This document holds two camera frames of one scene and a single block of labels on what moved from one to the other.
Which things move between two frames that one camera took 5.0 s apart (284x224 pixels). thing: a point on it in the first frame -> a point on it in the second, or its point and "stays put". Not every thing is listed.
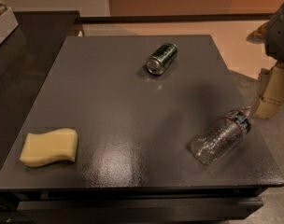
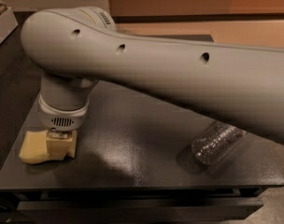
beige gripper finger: [277, 91] -> [63, 105]
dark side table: [22, 67] stays put
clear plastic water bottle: [217, 140] stays put
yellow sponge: [49, 147] stays put
